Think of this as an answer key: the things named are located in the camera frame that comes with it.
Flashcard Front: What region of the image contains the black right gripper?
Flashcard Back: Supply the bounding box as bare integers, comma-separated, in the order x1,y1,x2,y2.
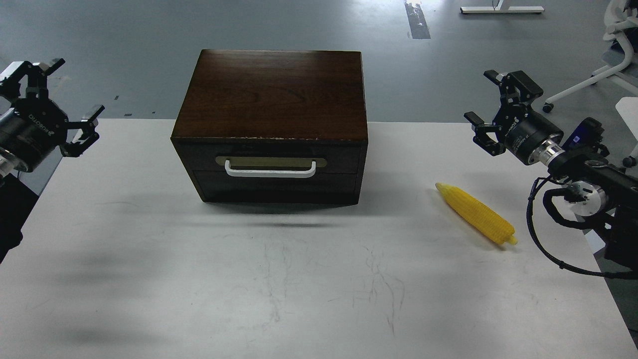
464,70,564,166

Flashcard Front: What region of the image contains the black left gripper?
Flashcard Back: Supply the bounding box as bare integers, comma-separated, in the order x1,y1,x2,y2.
0,58,105,173

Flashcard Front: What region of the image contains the yellow corn cob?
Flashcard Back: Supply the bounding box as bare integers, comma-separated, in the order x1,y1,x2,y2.
435,182,518,245

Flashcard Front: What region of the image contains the wooden drawer with white handle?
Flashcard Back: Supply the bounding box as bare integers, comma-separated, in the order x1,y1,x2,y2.
179,143,361,174

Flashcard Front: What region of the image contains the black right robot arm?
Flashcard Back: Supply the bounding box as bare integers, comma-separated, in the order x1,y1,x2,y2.
464,70,637,280

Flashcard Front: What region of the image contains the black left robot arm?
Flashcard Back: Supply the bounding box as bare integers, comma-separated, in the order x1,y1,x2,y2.
0,58,105,258

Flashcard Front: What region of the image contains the dark wooden drawer cabinet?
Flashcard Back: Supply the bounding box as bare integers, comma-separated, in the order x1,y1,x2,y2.
170,49,368,206

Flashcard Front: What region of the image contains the white office chair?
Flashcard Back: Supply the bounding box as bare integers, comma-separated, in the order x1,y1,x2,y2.
542,0,638,113

